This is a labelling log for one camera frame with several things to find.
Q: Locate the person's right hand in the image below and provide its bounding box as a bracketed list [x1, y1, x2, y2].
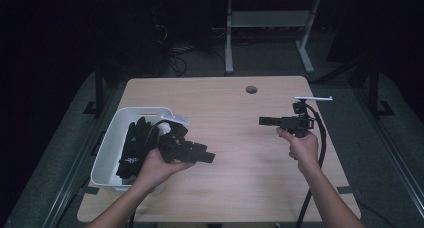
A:
[275, 127, 320, 176]

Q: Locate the white plastic bin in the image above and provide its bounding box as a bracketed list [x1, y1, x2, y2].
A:
[90, 106, 174, 193]

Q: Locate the black floor cable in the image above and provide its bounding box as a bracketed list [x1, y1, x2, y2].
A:
[356, 199, 398, 228]

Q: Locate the hand-held gripper black cable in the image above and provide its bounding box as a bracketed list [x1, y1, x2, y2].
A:
[128, 119, 173, 228]
[294, 102, 328, 228]

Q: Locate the black metal post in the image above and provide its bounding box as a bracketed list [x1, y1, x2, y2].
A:
[83, 62, 105, 116]
[367, 59, 396, 118]

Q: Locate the aluminium rail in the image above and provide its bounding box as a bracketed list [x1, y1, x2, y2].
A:
[353, 87, 424, 219]
[41, 87, 119, 228]

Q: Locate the left hand-held gripper black cable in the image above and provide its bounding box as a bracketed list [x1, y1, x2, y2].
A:
[128, 119, 173, 228]

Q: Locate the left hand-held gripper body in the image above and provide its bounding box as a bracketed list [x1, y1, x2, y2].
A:
[156, 114, 198, 164]

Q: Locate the tangle of dark cables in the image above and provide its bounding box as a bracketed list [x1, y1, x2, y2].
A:
[153, 24, 228, 77]

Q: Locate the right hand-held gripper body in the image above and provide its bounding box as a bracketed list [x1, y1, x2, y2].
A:
[279, 95, 334, 138]

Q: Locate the person's left hand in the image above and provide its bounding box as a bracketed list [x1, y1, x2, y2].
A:
[134, 148, 194, 192]

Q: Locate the right hand-held gripper black cable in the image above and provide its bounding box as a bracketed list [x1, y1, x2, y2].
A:
[294, 102, 328, 228]

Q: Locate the grey tape piece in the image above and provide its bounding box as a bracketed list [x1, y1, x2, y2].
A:
[336, 185, 362, 196]
[79, 185, 100, 196]

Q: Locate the white metal desk frame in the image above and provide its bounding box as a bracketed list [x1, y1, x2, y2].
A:
[224, 0, 321, 74]

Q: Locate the black glove with triangle logo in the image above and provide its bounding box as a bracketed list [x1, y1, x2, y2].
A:
[124, 116, 158, 156]

